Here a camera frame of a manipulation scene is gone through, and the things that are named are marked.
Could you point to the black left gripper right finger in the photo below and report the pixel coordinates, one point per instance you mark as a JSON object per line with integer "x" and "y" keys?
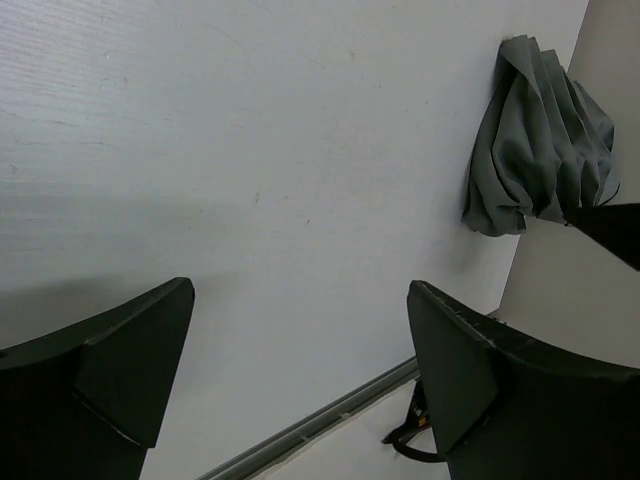
{"x": 504, "y": 405}

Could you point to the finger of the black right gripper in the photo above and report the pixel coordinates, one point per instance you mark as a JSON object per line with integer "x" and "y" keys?
{"x": 614, "y": 227}

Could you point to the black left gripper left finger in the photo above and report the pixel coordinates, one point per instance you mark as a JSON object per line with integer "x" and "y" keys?
{"x": 88, "y": 401}

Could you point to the aluminium table edge rail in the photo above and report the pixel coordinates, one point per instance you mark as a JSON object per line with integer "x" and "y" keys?
{"x": 285, "y": 443}

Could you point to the grey pleated skirt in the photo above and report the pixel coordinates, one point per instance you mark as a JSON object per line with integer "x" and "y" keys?
{"x": 543, "y": 148}

